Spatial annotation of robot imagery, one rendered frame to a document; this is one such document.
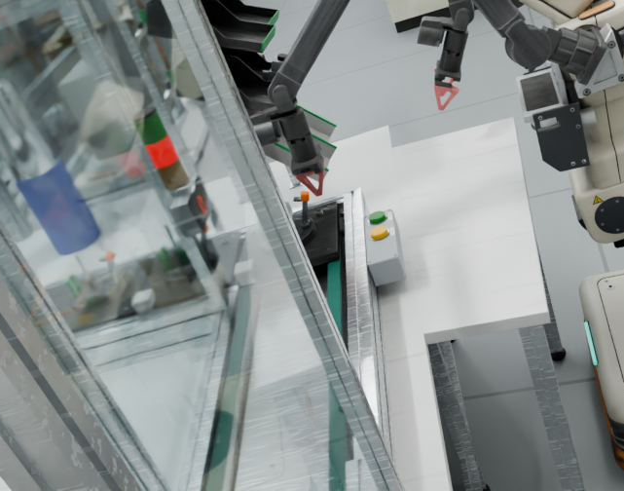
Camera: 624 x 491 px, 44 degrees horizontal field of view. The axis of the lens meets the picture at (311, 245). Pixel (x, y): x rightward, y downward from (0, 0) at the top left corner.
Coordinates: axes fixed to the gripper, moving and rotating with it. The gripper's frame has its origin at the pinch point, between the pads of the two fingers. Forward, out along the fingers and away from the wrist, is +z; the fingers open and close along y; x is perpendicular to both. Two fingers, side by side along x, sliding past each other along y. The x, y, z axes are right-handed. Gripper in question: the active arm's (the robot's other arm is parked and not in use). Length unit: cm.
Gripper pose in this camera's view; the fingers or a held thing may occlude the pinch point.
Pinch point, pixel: (317, 192)
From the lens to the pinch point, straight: 175.3
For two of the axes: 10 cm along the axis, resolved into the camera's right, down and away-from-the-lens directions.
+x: 9.5, -2.6, -1.7
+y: -0.2, 5.1, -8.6
